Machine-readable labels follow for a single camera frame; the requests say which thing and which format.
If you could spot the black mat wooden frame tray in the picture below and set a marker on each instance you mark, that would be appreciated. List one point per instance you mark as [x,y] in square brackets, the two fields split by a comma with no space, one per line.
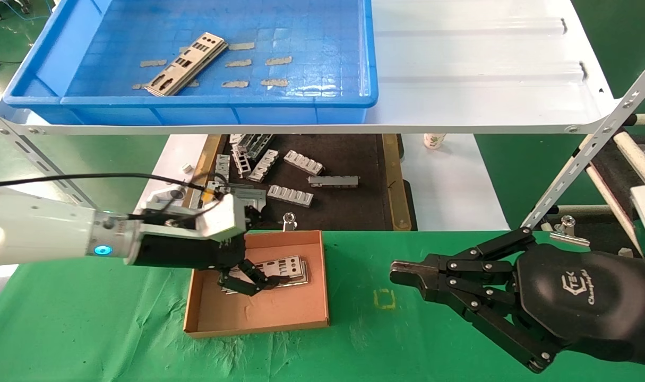
[349,212]

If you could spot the large grey flat plate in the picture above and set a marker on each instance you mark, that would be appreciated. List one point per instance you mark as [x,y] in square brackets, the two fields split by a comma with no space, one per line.
[256,197]

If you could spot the dark grey metal bar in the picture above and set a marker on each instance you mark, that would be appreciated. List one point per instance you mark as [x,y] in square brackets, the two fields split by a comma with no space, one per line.
[333,181]

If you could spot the grey metal bracket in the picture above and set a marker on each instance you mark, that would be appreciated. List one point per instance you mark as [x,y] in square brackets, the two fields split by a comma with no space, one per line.
[195,198]

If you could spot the green table cloth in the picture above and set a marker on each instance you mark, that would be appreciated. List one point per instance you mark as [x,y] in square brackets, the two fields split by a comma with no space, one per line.
[115,318]

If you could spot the small grey metal part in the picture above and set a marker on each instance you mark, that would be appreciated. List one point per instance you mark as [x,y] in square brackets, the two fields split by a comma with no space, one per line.
[235,139]

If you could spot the grey perforated angle bar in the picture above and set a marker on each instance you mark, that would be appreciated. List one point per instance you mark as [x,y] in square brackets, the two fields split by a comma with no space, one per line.
[35,154]
[593,143]

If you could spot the silver binder clip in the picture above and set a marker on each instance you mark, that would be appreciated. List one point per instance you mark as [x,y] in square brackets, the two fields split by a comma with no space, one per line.
[569,231]
[289,220]

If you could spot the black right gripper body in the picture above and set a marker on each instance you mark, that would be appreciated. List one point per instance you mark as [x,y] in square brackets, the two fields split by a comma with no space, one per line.
[587,297]

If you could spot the silver metal IO shield plate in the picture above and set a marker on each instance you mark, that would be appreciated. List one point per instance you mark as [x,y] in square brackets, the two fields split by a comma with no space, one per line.
[189,62]
[303,280]
[290,265]

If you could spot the blue plastic tray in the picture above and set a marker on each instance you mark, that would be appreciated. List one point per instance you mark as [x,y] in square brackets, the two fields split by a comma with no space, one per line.
[311,53]

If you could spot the white metal shelf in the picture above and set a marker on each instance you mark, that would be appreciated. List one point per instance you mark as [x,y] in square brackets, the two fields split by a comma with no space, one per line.
[471,79]

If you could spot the long white rod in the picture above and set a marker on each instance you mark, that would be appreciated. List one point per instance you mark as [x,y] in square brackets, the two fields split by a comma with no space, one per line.
[609,201]

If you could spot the grey ladder shaped part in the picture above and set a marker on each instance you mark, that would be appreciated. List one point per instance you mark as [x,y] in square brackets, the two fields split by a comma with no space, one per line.
[241,160]

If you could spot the white pipe fitting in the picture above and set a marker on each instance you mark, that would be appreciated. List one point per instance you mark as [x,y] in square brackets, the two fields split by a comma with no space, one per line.
[176,192]

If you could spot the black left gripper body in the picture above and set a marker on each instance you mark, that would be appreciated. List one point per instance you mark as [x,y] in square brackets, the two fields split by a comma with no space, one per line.
[184,252]

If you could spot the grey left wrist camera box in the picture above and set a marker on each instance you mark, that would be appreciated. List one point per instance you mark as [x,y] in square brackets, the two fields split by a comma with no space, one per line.
[221,217]

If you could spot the grey ribbed metal part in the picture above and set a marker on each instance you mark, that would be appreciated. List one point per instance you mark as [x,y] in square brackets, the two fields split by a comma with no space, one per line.
[290,195]
[263,165]
[303,162]

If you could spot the grey slotted metal part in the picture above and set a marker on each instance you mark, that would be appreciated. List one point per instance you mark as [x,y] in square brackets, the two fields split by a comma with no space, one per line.
[222,165]

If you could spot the grey metal bracket part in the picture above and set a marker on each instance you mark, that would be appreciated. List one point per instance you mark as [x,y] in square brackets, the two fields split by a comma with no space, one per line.
[257,144]

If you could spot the white paper cup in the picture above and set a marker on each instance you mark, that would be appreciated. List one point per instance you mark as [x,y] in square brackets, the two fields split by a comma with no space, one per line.
[433,140]

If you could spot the brown cardboard box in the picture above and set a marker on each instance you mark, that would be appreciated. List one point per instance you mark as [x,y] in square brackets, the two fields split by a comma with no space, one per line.
[258,313]

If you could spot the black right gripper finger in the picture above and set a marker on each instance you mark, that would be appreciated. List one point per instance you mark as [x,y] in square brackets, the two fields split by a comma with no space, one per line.
[460,265]
[487,313]

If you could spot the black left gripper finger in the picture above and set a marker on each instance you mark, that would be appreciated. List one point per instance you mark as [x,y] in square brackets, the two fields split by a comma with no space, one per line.
[240,284]
[258,271]

